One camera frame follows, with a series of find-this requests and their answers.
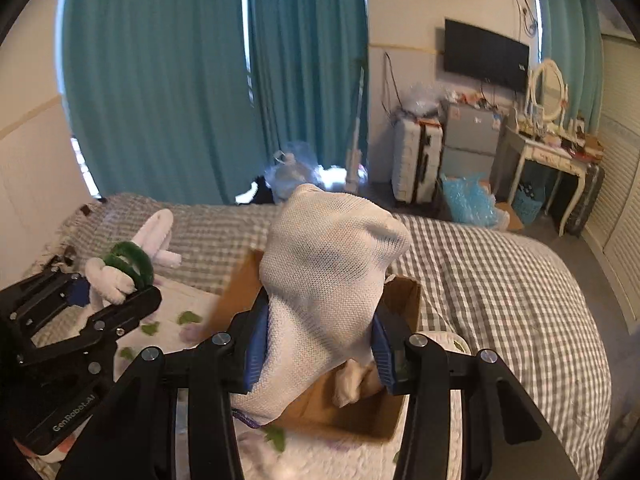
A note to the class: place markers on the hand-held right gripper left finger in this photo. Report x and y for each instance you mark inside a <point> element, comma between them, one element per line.
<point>256,347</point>

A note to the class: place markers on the checkered bed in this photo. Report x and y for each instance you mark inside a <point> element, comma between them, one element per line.
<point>500,300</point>

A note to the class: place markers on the oval white vanity mirror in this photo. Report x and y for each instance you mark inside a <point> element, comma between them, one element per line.
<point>547,90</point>

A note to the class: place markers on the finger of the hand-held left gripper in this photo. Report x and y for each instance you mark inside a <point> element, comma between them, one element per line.
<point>75,292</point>
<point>135,307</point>

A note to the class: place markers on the black wall television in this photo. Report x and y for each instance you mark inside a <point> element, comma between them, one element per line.
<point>485,55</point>

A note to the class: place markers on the white louvered wardrobe doors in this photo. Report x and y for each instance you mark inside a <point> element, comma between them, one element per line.
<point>622,160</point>

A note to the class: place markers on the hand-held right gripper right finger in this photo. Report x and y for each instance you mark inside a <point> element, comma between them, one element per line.
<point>384,357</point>

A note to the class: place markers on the white stick mop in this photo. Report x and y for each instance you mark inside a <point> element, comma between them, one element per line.
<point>356,150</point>

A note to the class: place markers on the white mesh cloth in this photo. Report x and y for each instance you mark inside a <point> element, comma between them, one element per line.
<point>325,280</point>

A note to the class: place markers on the white suitcase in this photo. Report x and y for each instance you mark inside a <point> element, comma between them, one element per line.
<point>407,160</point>

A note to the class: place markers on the blue plastic bag pile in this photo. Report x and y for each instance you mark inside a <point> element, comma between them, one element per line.
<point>467,200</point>

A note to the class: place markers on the clear crumpled plastic bag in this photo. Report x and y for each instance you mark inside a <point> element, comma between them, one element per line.
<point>422,100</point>

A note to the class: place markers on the clear plastic water jug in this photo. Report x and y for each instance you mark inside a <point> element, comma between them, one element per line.
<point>292,175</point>

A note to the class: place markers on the white leaf-print quilt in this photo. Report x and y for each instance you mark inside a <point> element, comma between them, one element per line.
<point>195,300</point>

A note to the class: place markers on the flat brown cardboard piece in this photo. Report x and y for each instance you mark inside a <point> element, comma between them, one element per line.
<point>512,220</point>

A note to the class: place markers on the teal curtain beside wardrobe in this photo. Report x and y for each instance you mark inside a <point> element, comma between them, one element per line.
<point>570,35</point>

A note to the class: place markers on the dark suitcase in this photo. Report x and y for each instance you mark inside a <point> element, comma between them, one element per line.
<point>587,195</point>

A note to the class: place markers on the cardboard box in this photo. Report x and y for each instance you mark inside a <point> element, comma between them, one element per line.
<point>345,417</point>

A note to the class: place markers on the blue laundry basket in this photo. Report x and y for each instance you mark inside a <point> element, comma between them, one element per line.
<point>529,205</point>

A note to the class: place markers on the white fluffy toy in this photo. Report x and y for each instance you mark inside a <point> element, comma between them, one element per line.
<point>352,385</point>

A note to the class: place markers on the narrow teal curtain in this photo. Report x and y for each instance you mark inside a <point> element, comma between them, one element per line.
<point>310,60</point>

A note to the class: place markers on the grey mini fridge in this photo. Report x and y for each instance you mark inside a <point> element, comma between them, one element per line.
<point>470,135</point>

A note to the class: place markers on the white vanity table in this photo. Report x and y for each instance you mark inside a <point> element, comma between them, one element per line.
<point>537,152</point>

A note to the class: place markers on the wide teal curtain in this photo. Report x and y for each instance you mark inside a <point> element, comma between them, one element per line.
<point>160,80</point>

